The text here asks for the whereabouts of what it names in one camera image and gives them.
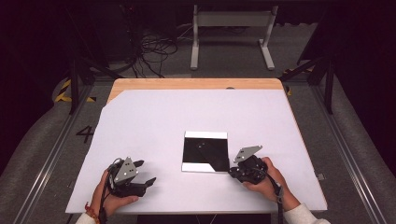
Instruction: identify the person's right hand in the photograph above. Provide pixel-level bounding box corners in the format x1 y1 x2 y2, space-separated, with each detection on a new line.
242 156 302 213

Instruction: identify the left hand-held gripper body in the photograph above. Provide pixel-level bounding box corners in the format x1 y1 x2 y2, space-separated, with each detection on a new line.
106 156 148 198

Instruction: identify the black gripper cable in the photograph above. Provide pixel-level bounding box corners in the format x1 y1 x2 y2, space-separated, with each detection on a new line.
98 158 123 224
261 169 285 224

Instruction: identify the tangled black cable bundle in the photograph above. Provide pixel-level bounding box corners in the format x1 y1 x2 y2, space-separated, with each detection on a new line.
120 4 179 78

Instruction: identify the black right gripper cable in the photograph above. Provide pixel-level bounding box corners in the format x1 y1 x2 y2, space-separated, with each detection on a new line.
261 169 285 224

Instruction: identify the yellow black floor tape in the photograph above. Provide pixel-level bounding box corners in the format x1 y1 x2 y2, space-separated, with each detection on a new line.
281 66 314 97
54 78 97 104

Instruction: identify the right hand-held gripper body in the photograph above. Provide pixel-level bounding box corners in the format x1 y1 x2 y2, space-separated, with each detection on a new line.
233 145 269 185

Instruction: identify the person's left hand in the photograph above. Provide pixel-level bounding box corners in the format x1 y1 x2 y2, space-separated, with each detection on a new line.
90 169 139 217

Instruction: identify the white metal desk frame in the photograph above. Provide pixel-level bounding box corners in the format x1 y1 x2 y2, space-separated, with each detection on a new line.
190 4 279 71

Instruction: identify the white table sheet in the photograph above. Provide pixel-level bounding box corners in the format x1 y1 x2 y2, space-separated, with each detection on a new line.
64 89 329 216

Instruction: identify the metal floor rail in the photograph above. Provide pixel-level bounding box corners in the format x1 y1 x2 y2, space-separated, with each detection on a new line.
311 83 389 224
12 83 94 224

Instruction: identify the black metal stand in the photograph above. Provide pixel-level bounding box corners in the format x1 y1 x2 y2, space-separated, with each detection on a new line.
278 18 336 115
62 6 125 115

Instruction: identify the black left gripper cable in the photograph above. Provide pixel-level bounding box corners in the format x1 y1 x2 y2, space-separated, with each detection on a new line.
98 158 123 224

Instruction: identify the red beaded bracelet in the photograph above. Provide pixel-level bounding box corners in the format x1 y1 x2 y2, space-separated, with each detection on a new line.
84 202 101 224

